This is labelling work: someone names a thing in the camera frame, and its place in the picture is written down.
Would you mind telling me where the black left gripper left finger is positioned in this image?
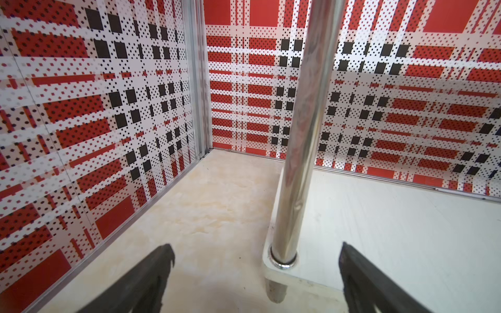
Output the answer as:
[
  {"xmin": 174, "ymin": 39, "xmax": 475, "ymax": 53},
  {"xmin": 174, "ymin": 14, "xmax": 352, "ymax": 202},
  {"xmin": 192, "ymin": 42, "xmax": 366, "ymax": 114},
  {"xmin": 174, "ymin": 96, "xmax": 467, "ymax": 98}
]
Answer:
[{"xmin": 79, "ymin": 244, "xmax": 176, "ymax": 312}]

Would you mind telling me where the white two-tier metal shelf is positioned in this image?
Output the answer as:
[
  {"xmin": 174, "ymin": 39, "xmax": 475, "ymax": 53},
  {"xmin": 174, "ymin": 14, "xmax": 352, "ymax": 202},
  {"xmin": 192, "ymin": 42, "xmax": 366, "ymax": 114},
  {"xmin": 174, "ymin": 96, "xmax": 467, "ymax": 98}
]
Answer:
[{"xmin": 284, "ymin": 1, "xmax": 500, "ymax": 312}]

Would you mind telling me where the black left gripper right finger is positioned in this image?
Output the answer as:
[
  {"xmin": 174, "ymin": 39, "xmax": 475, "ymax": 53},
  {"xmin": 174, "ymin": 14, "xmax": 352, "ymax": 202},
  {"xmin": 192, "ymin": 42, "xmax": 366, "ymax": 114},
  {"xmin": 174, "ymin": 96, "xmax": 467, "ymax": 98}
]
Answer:
[{"xmin": 339, "ymin": 242, "xmax": 429, "ymax": 312}]

